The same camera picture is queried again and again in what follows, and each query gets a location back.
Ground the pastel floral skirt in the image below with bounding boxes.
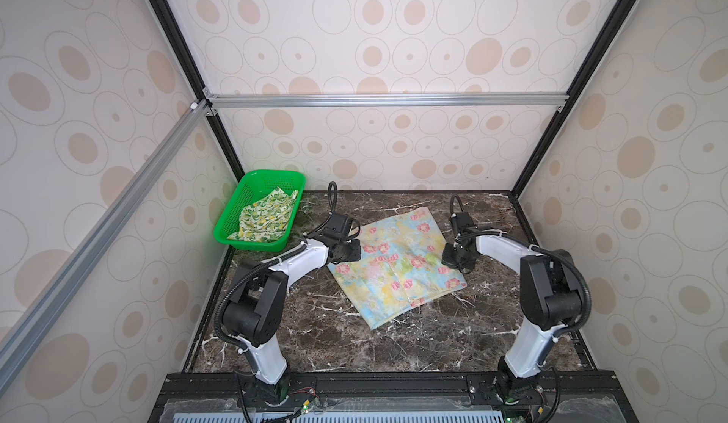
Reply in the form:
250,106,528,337
328,207,466,330

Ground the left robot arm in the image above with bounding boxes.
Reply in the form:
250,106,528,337
212,212,361,388

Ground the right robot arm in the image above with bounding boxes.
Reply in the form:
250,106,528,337
442,212,593,403

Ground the green yellow patterned skirt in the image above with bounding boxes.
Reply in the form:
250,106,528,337
227,187,299,243

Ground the green plastic basket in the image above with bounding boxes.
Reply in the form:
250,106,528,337
213,169,306,252

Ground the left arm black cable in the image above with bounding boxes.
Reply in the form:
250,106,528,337
213,181,362,351

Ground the horizontal aluminium rail back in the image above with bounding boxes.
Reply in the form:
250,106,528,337
209,91,569,110

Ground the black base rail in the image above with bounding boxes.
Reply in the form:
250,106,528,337
149,370,637,422

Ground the left black frame post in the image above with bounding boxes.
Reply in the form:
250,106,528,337
148,0,245,180

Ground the black frame post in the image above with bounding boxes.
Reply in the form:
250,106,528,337
148,0,245,180
511,0,638,199

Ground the right black frame post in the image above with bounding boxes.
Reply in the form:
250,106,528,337
511,0,638,199

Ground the diagonal aluminium rail left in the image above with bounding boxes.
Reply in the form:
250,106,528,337
1,99,210,394

